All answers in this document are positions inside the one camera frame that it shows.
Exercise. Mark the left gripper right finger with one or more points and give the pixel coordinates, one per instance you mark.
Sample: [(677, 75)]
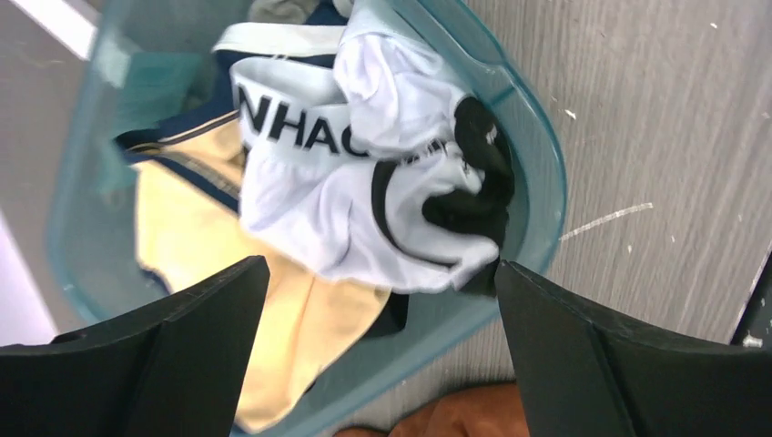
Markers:
[(586, 370)]

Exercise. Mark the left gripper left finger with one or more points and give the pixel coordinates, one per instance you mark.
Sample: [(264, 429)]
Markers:
[(173, 367)]

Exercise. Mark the beige underwear navy trim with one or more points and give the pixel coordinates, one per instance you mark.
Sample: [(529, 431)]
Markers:
[(187, 229)]

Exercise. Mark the white black underwear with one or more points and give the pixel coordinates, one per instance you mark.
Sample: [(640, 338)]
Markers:
[(384, 168)]

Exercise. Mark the brown towel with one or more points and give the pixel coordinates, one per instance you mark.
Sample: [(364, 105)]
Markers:
[(485, 411)]

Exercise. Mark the teal plastic basket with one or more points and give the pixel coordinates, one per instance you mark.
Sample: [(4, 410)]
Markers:
[(152, 60)]

